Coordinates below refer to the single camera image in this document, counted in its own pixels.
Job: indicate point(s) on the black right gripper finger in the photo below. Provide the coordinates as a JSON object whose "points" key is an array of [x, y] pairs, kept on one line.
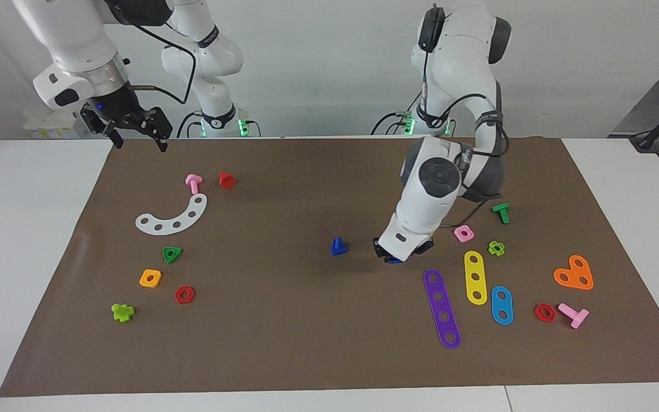
{"points": [[116, 139], [162, 144]]}

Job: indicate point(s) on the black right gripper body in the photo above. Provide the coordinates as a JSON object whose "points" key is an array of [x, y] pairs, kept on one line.
{"points": [[126, 117]]}

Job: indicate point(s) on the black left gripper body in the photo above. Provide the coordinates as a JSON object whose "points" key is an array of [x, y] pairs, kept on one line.
{"points": [[380, 250]]}

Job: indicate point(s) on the blue square toy nut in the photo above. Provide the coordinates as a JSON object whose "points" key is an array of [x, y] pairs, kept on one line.
{"points": [[394, 261]]}

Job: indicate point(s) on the blue toy screw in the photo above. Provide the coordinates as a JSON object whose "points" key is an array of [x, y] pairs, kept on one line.
{"points": [[338, 248]]}

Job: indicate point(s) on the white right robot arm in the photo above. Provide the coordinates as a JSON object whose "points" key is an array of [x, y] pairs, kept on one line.
{"points": [[78, 40]]}

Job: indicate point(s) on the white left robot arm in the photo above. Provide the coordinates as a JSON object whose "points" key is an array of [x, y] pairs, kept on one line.
{"points": [[438, 177]]}

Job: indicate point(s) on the pink toy bolt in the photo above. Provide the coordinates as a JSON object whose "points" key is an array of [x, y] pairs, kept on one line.
{"points": [[193, 183], [574, 314]]}

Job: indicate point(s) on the purple four-hole strip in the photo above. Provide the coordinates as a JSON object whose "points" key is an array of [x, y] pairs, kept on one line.
{"points": [[435, 288]]}

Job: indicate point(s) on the white box stack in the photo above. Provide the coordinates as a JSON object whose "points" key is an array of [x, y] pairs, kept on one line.
{"points": [[49, 125]]}

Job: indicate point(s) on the red toy bolt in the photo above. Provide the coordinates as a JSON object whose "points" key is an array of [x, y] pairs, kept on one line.
{"points": [[226, 179]]}

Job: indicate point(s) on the white curved perforated strip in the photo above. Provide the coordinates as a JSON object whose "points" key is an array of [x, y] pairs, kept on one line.
{"points": [[167, 228]]}

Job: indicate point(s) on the pink square toy nut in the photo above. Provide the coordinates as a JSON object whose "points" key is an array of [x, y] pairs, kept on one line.
{"points": [[470, 236]]}

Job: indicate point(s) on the yellow three-hole strip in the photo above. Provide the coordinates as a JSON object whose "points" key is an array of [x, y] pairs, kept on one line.
{"points": [[476, 268]]}

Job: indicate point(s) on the green triangle toy nut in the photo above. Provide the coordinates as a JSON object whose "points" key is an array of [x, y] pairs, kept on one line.
{"points": [[178, 252]]}

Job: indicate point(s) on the brown table mat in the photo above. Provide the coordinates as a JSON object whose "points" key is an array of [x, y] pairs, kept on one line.
{"points": [[306, 332]]}

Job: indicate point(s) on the lime cross toy nut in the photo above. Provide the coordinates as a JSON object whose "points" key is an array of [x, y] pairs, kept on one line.
{"points": [[492, 250]]}

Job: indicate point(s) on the green toy bolt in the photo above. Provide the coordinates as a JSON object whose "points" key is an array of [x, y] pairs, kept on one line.
{"points": [[501, 213]]}

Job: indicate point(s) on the blue two-hole strip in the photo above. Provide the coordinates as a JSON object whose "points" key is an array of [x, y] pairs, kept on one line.
{"points": [[501, 305]]}

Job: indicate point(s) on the orange square toy nut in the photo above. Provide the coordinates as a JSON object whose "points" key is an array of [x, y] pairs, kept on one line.
{"points": [[145, 281]]}

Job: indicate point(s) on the red hexagon toy nut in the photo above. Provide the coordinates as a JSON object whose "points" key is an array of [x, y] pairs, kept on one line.
{"points": [[177, 295], [538, 314]]}

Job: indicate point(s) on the lime green flower nut left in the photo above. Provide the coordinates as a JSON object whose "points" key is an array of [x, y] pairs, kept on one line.
{"points": [[122, 312]]}

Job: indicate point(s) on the orange heart-shaped plate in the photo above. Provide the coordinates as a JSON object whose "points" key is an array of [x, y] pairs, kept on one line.
{"points": [[574, 273]]}

